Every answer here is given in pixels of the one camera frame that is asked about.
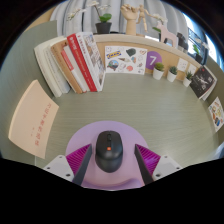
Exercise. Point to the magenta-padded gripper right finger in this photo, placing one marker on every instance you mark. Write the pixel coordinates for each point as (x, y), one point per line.
(148, 160)

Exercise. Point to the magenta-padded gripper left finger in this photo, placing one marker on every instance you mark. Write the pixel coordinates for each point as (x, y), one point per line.
(78, 160)

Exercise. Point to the black computer mouse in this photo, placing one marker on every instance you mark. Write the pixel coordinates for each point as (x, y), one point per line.
(108, 153)

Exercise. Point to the purple mouse pad with wrist rest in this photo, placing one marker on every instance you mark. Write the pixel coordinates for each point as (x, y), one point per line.
(83, 136)

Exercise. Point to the beige booklet with red text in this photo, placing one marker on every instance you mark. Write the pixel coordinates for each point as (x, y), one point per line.
(31, 118)

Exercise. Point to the colourful food sticker sheet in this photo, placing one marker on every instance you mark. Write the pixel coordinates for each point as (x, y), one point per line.
(217, 113)

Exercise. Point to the small succulent in white pot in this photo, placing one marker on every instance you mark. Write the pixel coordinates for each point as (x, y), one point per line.
(158, 74)
(171, 76)
(187, 82)

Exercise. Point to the brown kraft book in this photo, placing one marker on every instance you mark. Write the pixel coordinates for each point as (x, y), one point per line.
(65, 68)

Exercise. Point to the black cover book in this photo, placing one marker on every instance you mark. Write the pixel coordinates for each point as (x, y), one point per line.
(201, 81)

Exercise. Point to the thick white book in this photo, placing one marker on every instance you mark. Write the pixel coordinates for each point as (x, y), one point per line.
(48, 65)

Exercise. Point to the round purple number sign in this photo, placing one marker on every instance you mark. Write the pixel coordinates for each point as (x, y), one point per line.
(153, 60)

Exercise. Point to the red-spined book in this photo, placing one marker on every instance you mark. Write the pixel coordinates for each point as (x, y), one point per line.
(80, 58)

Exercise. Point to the white sticker sheet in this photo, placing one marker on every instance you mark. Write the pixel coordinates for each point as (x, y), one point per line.
(126, 60)

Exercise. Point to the green desk divider panel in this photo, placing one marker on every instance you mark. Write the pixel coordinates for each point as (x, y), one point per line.
(217, 70)
(20, 66)

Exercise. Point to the white orchid in black pot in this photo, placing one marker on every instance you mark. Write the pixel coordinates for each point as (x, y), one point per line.
(103, 27)
(199, 58)

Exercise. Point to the dark wooden horse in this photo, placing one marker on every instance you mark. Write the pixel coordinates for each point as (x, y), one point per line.
(182, 40)

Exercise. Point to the light wooden ledge shelf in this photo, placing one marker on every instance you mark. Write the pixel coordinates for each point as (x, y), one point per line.
(116, 39)

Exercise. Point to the pink wooden horse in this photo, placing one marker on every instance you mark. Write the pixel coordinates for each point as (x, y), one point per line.
(168, 35)

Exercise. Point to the wooden hand model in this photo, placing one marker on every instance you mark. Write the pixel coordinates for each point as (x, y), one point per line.
(130, 21)

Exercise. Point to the grey curtain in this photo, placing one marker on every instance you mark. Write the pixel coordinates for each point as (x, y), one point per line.
(83, 18)

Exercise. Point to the white orchid behind horses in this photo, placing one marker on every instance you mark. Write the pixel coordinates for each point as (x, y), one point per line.
(160, 17)

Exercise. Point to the wooden artist mannequin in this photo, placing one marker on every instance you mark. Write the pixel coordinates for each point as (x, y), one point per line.
(143, 16)

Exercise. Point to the window with dark frame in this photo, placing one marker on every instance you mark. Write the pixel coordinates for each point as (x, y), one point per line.
(191, 25)

